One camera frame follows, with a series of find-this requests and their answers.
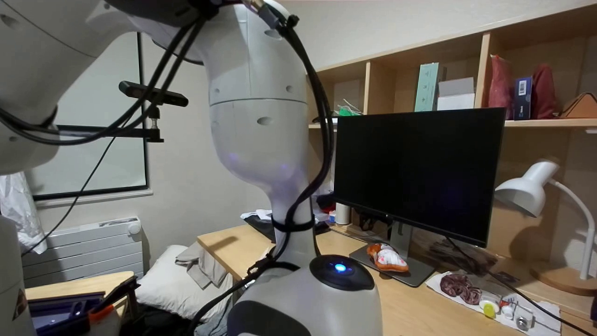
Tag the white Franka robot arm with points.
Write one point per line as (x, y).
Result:
(262, 93)

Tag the wooden desk shelf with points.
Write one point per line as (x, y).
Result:
(386, 85)

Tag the red books on shelf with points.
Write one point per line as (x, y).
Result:
(499, 85)

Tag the white desk lamp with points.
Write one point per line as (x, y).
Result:
(529, 188)

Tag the small white cup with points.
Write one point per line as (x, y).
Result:
(343, 212)

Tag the black computer monitor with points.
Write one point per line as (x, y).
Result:
(423, 173)

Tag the orange and white packet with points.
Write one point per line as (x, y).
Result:
(387, 257)

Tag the grey folded cloth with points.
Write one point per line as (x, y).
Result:
(203, 263)

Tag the teal book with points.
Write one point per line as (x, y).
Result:
(427, 85)

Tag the white box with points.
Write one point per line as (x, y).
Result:
(456, 93)

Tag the dark red round object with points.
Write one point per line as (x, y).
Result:
(460, 287)

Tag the dark blue small box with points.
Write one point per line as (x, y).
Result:
(524, 97)

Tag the small yellow-green round object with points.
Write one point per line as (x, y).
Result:
(490, 308)

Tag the wooden side table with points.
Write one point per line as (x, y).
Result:
(76, 285)

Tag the rounded dark red bag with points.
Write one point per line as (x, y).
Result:
(546, 93)

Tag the small silver metal item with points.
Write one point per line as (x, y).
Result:
(522, 317)

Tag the blue plastic bin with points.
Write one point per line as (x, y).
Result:
(63, 313)

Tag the white plastic bag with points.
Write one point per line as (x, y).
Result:
(20, 205)

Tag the plate with small items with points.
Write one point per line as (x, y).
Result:
(548, 313)

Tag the brown leather object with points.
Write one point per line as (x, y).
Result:
(581, 108)

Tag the white cabinet with label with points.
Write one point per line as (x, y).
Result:
(12, 280)

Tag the black window frame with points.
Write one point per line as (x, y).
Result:
(145, 168)

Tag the black stereo camera bar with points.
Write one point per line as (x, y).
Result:
(160, 93)

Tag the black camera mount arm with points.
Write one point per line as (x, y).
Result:
(134, 130)

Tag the white wall radiator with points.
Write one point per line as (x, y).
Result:
(87, 252)

